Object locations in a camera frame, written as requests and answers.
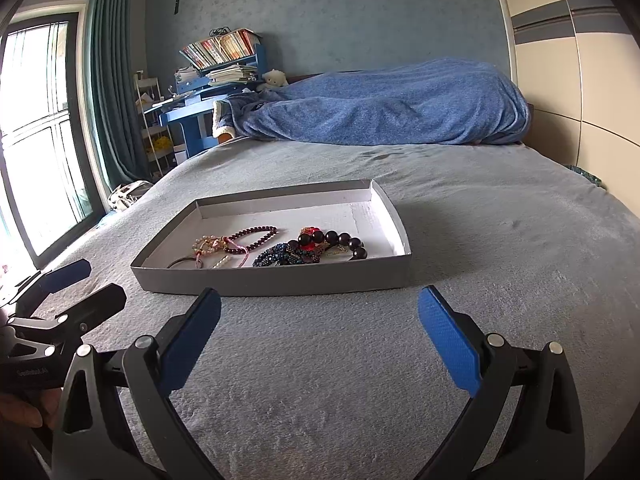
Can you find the grey cardboard tray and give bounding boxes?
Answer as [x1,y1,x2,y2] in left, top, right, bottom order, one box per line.
[130,178,412,297]

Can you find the round pearl hair clip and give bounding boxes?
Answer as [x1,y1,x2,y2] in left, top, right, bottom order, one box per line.
[192,234,226,257]

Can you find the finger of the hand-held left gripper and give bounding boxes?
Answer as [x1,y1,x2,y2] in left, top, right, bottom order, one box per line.
[10,258,92,307]
[7,282,128,361]

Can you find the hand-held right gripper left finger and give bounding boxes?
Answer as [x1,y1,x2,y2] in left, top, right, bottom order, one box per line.
[50,287,223,480]

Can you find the window with dark frame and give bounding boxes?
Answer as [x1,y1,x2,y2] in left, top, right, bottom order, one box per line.
[0,10,102,272]

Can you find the red flower hair accessory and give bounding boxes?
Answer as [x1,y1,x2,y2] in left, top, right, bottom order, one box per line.
[298,227,326,251]

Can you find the dark red bead bracelet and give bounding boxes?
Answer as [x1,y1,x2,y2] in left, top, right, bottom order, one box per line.
[222,225,279,256]

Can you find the row of books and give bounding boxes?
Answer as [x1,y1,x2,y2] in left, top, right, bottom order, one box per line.
[180,29,261,71]

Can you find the blue fleece blanket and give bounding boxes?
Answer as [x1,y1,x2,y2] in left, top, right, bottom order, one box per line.
[212,58,531,147]

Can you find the teal curtain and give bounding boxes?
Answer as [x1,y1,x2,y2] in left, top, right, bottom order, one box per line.
[82,0,154,191]

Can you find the white bag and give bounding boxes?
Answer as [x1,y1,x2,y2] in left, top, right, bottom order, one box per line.
[107,181,154,211]

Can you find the white trolley shelf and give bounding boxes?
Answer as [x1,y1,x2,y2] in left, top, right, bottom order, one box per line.
[132,72,174,181]

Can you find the blue beaded scrunchie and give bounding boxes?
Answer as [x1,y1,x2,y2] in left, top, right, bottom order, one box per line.
[252,242,321,268]

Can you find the cream wardrobe with grey stripe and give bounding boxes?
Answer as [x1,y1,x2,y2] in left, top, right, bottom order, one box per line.
[487,0,640,201]

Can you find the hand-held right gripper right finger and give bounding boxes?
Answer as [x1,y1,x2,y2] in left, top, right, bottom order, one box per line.
[415,285,586,480]

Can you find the blue desk with shelf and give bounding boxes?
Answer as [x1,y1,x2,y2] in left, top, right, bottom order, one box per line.
[160,44,266,161]

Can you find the pink cord bracelet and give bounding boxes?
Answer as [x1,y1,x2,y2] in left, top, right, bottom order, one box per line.
[195,245,251,269]

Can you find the grey bed sheet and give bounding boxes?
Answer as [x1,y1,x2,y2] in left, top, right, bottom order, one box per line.
[30,140,640,480]

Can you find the person's left hand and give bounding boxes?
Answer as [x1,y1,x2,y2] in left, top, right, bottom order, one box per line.
[0,389,63,432]

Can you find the large black bead bracelet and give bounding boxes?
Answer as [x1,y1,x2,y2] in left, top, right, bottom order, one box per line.
[325,230,369,261]

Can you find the stack of papers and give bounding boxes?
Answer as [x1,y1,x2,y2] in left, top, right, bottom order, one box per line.
[205,64,259,84]

